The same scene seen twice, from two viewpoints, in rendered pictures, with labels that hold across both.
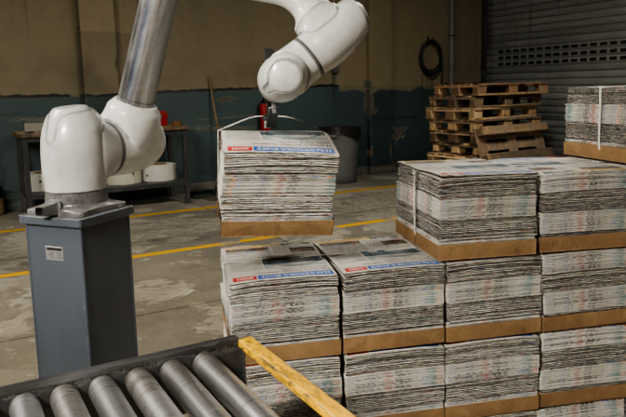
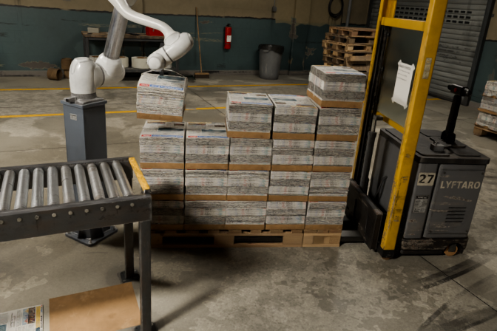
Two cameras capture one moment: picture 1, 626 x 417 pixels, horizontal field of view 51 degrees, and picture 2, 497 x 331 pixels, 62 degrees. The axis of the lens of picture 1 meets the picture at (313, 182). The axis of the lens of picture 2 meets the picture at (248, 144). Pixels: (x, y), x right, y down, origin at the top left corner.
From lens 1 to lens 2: 116 cm
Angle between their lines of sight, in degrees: 11
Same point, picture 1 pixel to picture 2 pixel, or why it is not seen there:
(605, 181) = (303, 111)
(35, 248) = (66, 114)
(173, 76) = (175, 6)
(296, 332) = (166, 158)
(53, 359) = (72, 157)
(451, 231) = (233, 125)
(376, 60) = (300, 5)
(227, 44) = not seen: outside the picture
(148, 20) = (115, 24)
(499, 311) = (252, 159)
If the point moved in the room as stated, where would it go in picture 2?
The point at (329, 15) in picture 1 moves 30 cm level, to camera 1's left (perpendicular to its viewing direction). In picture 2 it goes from (175, 39) to (122, 35)
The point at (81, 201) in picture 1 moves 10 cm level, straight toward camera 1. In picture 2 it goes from (83, 97) to (82, 101)
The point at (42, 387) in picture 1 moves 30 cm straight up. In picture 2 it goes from (58, 165) to (53, 110)
